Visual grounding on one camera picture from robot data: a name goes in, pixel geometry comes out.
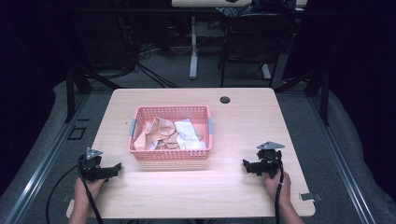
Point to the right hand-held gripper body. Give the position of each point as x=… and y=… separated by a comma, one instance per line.
x=270, y=161

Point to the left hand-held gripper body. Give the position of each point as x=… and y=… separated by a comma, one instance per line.
x=91, y=169

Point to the pink plastic basket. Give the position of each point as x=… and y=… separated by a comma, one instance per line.
x=169, y=154

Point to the white sock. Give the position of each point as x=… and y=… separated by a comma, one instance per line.
x=186, y=130

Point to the person's left hand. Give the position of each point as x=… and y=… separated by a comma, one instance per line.
x=87, y=188

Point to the person's right hand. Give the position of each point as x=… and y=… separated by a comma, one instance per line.
x=280, y=186

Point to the small beige sock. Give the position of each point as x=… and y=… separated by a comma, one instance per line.
x=199, y=133

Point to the black metal stand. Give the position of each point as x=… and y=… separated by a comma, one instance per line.
x=71, y=93
x=325, y=96

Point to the white desk foot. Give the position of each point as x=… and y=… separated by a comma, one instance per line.
x=265, y=71

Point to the black chair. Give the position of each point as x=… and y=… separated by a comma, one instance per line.
x=255, y=37

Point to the white desk leg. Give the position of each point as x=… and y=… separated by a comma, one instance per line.
x=193, y=46

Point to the light desk top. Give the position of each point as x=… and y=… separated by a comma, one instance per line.
x=211, y=2

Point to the aluminium floor rail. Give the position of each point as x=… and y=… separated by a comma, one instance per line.
x=339, y=161
x=40, y=168

